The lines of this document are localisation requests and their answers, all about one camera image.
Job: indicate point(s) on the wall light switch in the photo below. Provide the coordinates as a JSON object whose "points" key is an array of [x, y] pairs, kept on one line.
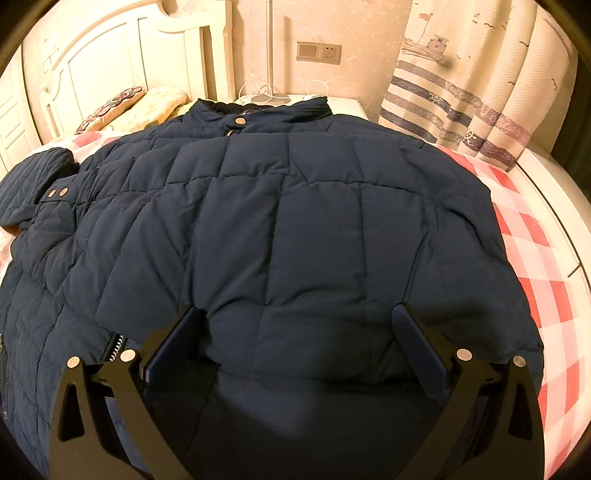
{"points": [[307, 51]]}

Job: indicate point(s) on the navy quilted jacket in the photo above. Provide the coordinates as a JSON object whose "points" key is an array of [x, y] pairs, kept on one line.
{"points": [[277, 207]]}

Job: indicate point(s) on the white wardrobe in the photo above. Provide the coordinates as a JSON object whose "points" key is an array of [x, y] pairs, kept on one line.
{"points": [[14, 120]]}

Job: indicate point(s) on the white wooden headboard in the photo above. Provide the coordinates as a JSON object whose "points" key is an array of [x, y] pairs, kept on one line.
{"points": [[115, 55]]}

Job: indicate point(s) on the embroidered floral pillow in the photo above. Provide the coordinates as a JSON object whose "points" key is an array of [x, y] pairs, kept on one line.
{"points": [[113, 108]]}

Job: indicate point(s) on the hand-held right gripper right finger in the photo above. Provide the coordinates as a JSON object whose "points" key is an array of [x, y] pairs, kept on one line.
{"points": [[422, 350]]}

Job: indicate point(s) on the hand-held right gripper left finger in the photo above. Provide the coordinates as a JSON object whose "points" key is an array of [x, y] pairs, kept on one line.
{"points": [[173, 344]]}

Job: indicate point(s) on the white nightstand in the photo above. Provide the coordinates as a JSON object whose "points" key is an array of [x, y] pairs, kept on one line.
{"points": [[351, 108]]}

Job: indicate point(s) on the wall power socket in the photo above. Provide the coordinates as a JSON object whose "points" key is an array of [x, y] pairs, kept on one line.
{"points": [[330, 54]]}

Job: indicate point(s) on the white window ledge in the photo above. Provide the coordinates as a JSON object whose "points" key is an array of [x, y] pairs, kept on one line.
{"points": [[563, 207]]}

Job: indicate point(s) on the dark window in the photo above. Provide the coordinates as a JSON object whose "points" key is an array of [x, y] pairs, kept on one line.
{"points": [[575, 115]]}

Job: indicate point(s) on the red checked bed sheet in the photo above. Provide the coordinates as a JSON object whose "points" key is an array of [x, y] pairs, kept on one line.
{"points": [[521, 230]]}

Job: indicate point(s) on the pale yellow pillow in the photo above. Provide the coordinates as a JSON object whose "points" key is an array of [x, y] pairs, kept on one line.
{"points": [[157, 104]]}

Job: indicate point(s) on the striped boat print curtain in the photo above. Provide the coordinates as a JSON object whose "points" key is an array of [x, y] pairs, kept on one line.
{"points": [[461, 69]]}

